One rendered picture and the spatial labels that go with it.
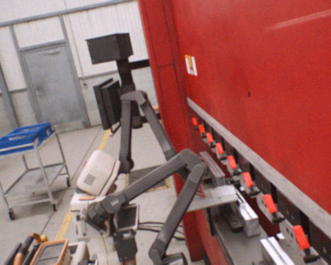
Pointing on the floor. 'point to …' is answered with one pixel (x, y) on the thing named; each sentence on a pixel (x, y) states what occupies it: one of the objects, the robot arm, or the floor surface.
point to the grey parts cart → (31, 175)
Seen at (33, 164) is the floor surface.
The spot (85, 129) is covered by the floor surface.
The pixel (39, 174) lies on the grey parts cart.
